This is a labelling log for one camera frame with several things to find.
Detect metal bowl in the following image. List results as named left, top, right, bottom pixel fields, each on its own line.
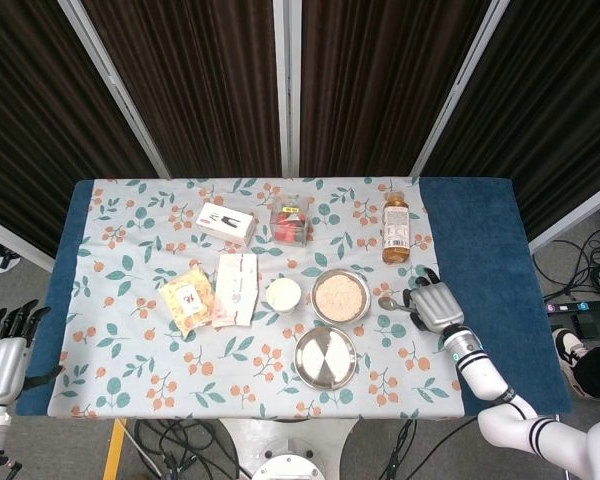
left=310, top=268, right=372, bottom=324

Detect amber tea bottle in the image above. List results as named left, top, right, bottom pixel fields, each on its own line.
left=381, top=189, right=412, bottom=266

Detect clear plastic box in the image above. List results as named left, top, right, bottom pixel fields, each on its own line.
left=269, top=194, right=315, bottom=249

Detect yellow floor tape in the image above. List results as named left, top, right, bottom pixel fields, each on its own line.
left=102, top=418, right=129, bottom=480

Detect white cardboard box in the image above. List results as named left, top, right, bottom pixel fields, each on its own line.
left=195, top=201, right=257, bottom=247

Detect dark partition panel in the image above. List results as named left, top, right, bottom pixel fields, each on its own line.
left=59, top=0, right=294, bottom=179
left=0, top=0, right=170, bottom=274
left=285, top=0, right=509, bottom=177
left=412, top=0, right=600, bottom=254

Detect grey metal spoon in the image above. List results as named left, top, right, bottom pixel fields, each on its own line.
left=377, top=296, right=416, bottom=316

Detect clear snack bag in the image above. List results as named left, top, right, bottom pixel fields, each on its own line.
left=158, top=265, right=216, bottom=335

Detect pink white snack packet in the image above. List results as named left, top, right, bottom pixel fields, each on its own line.
left=211, top=253, right=259, bottom=329

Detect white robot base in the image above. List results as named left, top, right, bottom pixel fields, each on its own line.
left=219, top=418, right=361, bottom=480

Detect red plastic pieces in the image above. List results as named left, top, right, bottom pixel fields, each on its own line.
left=274, top=212, right=309, bottom=244

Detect blue table cloth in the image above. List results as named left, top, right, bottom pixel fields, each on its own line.
left=14, top=178, right=574, bottom=417

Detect black cable bundle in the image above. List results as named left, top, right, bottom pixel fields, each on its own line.
left=532, top=207, right=600, bottom=301
left=127, top=418, right=244, bottom=480

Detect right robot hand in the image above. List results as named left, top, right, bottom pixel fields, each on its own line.
left=402, top=267, right=466, bottom=335

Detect black power strip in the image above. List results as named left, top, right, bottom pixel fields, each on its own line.
left=544, top=298, right=600, bottom=317

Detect round metal plate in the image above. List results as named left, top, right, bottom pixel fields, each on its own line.
left=293, top=325, right=358, bottom=392

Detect white black shoe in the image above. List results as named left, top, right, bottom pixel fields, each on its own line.
left=552, top=327, right=590, bottom=397

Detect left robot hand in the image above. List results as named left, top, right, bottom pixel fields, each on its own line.
left=0, top=299, right=64, bottom=406

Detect floral tablecloth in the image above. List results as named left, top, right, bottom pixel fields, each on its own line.
left=47, top=177, right=465, bottom=420

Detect white paper cup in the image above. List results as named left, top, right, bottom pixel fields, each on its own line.
left=265, top=277, right=302, bottom=315

